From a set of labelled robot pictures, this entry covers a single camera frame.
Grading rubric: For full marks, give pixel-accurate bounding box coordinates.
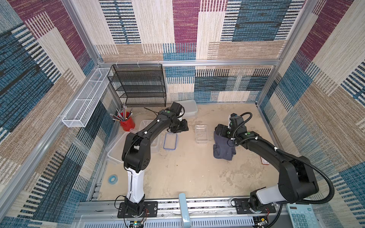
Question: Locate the blue-rimmed small box lid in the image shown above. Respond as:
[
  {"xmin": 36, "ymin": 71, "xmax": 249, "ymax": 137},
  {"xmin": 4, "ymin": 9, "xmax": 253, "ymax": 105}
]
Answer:
[{"xmin": 163, "ymin": 133, "xmax": 178, "ymax": 150}]

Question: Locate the lidded green-tinted lunch box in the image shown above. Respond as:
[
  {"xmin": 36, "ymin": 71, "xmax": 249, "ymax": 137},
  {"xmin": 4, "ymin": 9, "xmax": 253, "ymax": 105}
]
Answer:
[{"xmin": 177, "ymin": 100, "xmax": 198, "ymax": 118}]

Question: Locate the dark blue cloth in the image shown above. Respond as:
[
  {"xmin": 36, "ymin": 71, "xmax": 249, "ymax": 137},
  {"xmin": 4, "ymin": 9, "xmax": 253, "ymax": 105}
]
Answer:
[{"xmin": 213, "ymin": 133, "xmax": 236, "ymax": 161}]

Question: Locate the small blue-rimmed lunch box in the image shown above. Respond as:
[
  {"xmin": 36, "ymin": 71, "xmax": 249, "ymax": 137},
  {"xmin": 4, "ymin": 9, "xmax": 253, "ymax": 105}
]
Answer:
[{"xmin": 195, "ymin": 124, "xmax": 208, "ymax": 143}]

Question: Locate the large clear plastic lunch box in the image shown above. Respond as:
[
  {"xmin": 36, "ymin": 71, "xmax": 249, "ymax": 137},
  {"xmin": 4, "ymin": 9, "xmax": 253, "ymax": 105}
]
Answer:
[{"xmin": 139, "ymin": 120, "xmax": 160, "ymax": 153}]

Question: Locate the clear lunch box lid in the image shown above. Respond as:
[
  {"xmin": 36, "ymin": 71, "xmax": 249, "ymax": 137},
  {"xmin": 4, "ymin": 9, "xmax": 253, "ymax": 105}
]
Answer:
[{"xmin": 106, "ymin": 132, "xmax": 130, "ymax": 164}]

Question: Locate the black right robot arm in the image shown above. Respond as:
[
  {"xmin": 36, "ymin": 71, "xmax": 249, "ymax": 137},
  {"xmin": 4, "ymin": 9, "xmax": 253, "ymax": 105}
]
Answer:
[{"xmin": 214, "ymin": 114, "xmax": 319, "ymax": 212}]

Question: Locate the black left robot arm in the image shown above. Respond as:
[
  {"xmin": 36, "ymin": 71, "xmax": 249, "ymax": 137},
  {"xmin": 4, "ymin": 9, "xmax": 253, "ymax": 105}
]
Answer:
[{"xmin": 122, "ymin": 103, "xmax": 189, "ymax": 214}]

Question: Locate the small red white card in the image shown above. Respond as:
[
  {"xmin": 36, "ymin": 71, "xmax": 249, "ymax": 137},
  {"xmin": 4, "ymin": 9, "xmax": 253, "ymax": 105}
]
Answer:
[{"xmin": 261, "ymin": 157, "xmax": 270, "ymax": 165}]

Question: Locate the red pen cup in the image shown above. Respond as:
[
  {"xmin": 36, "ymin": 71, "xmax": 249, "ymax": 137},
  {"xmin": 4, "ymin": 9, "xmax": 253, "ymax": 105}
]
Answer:
[{"xmin": 119, "ymin": 112, "xmax": 136, "ymax": 132}]

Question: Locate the black mesh shelf rack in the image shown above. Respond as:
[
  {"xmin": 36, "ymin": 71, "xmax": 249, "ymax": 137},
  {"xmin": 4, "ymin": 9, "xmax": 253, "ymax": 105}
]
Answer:
[{"xmin": 108, "ymin": 64, "xmax": 167, "ymax": 107}]

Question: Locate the blue tape roll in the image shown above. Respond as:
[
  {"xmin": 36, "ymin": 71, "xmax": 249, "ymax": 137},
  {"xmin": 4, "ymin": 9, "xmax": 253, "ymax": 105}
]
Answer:
[{"xmin": 108, "ymin": 174, "xmax": 118, "ymax": 185}]

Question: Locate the light blue calculator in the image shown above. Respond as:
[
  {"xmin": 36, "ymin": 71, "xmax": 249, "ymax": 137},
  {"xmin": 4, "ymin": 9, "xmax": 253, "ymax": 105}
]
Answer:
[{"xmin": 286, "ymin": 204, "xmax": 320, "ymax": 228}]

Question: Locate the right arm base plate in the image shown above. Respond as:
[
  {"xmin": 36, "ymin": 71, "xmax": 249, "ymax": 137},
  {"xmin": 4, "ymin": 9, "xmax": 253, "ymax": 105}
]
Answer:
[{"xmin": 230, "ymin": 198, "xmax": 277, "ymax": 214}]

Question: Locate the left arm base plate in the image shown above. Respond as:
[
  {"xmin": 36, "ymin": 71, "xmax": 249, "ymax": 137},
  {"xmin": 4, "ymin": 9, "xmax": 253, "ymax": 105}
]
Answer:
[{"xmin": 117, "ymin": 201, "xmax": 158, "ymax": 219}]

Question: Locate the light blue rail clamp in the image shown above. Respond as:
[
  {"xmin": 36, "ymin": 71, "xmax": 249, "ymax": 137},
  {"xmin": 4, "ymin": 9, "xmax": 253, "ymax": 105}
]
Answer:
[{"xmin": 178, "ymin": 193, "xmax": 192, "ymax": 228}]

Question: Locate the aluminium front rail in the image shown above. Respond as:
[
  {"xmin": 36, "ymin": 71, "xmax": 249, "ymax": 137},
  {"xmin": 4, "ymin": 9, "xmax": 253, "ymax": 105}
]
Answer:
[{"xmin": 71, "ymin": 197, "xmax": 293, "ymax": 228}]

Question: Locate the white mesh wall basket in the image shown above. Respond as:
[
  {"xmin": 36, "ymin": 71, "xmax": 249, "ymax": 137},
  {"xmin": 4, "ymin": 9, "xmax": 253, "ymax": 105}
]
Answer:
[{"xmin": 62, "ymin": 68, "xmax": 110, "ymax": 128}]

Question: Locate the black corrugated cable conduit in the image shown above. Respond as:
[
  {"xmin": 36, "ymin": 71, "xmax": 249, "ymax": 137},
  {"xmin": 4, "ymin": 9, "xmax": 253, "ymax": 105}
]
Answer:
[{"xmin": 230, "ymin": 112, "xmax": 335, "ymax": 228}]

